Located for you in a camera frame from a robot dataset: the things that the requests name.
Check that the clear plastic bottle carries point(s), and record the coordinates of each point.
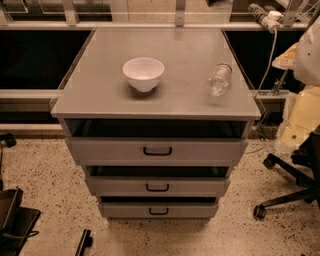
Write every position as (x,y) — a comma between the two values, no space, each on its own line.
(219,81)

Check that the grey middle drawer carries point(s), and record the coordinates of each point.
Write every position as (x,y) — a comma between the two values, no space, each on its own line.
(157,186)

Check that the grey top drawer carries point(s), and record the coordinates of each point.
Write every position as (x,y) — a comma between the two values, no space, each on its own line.
(99,151)

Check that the grey drawer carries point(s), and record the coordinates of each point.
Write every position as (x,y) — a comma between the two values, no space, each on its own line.
(99,151)
(158,210)
(157,186)

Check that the metal pole with clamp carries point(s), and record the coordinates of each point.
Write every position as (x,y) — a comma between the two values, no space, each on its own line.
(278,84)

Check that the black caster at left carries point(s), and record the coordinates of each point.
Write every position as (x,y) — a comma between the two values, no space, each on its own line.
(7,139)

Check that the grey bottom drawer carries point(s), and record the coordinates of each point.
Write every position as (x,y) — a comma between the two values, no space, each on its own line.
(158,210)

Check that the white bowl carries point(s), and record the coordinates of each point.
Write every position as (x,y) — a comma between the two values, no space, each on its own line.
(143,73)

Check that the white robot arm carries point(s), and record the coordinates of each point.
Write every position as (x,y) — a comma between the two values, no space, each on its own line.
(302,111)

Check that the grey drawer cabinet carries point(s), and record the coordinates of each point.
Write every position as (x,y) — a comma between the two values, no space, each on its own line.
(157,119)

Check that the black bar on floor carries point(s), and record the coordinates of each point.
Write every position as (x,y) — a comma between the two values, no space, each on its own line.
(86,241)

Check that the white power strip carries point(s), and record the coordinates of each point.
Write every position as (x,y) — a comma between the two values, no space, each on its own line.
(268,20)

